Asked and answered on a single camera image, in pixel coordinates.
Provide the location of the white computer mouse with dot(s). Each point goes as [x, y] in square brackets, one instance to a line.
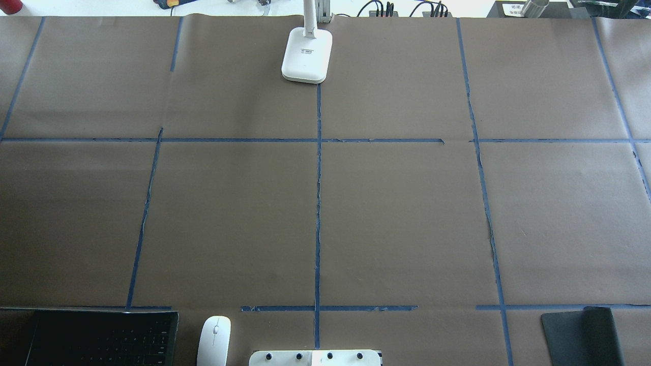
[214, 341]

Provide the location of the dark grey laptop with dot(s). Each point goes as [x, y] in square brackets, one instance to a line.
[66, 337]

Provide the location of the black mouse pad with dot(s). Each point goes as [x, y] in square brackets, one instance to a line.
[585, 337]

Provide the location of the left black usb hub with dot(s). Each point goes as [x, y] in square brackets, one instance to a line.
[383, 10]

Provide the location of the black usb hub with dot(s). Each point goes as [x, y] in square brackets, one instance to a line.
[383, 10]
[437, 10]

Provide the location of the right black usb hub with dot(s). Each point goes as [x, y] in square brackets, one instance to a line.
[437, 10]

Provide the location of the black box with label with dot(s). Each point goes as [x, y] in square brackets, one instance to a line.
[512, 9]

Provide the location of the silver metal cup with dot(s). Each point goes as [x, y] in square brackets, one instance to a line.
[534, 8]

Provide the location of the red bottle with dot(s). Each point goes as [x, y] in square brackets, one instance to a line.
[10, 7]

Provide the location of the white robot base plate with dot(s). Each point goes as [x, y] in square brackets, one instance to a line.
[317, 357]

